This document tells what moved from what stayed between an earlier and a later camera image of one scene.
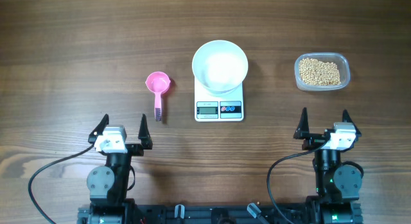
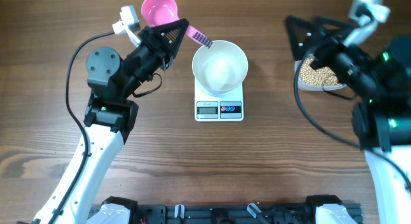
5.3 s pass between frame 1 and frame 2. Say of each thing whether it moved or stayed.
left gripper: moved
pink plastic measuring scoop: moved
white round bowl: stayed
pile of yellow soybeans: stayed
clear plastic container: stayed
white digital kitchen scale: stayed
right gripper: moved
